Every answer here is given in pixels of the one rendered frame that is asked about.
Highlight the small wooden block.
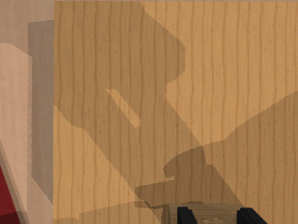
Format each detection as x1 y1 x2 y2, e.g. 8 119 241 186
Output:
168 203 245 224

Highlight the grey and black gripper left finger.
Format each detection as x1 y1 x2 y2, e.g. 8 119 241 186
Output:
177 207 197 224

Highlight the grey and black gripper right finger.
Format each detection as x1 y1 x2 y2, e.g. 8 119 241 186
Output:
237 207 268 224

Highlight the light brown wooden board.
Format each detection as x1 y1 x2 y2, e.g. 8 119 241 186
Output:
53 1 298 224

